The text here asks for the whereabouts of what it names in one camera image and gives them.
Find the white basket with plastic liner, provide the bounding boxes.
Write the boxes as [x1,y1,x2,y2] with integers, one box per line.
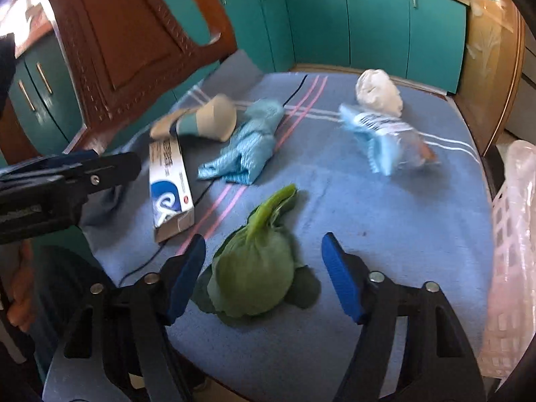
[477,140,536,380]

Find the light blue cloth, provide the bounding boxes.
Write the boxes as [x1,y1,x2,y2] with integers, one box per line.
[197,98,285,185]

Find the white crumpled tissue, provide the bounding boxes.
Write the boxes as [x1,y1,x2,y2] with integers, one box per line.
[355,68,403,116]

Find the beige paper cup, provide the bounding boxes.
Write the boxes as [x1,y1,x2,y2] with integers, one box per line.
[150,94,239,142]

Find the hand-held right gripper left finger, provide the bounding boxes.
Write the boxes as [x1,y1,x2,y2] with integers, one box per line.
[44,233,207,402]

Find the green vegetable leaf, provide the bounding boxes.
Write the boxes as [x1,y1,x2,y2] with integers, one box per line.
[190,183,322,328]

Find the blue striped seat cloth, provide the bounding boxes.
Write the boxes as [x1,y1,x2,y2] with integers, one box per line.
[63,50,497,402]

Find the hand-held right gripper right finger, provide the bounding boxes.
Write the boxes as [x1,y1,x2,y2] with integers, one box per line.
[321,231,487,402]

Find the person's left hand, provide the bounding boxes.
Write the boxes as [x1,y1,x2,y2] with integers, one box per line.
[8,243,37,332]

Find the white and blue toothpaste box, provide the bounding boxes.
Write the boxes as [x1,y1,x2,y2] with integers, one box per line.
[148,136,196,244]

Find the glass door with wooden frame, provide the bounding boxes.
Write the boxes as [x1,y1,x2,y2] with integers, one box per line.
[454,0,526,155]

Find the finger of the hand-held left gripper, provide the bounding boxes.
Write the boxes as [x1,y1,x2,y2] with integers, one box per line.
[63,152,142,197]
[0,150,100,182]

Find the clear printed plastic bag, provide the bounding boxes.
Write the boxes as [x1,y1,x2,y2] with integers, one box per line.
[338,103,438,177]

